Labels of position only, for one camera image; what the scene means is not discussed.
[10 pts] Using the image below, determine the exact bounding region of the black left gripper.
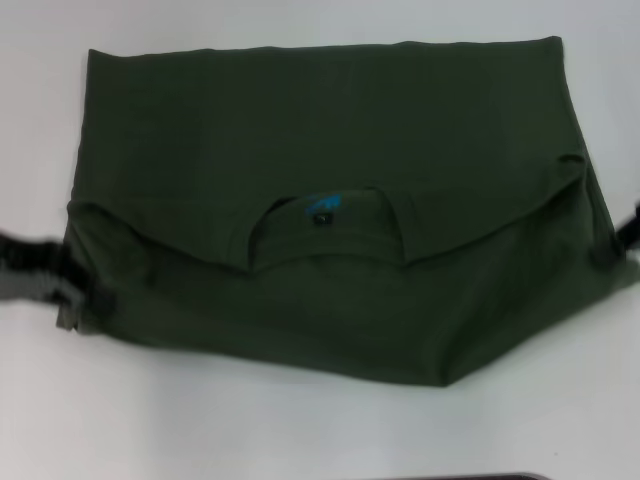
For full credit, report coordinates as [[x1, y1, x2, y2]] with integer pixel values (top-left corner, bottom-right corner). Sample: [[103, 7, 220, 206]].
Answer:
[[0, 227, 117, 321]]

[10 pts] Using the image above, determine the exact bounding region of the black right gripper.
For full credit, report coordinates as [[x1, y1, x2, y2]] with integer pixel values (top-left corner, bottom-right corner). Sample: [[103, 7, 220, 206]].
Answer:
[[617, 199, 640, 251]]

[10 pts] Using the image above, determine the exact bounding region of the dark green FREE t-shirt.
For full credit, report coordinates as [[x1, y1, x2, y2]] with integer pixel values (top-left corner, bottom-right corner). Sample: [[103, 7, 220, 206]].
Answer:
[[53, 34, 630, 401]]

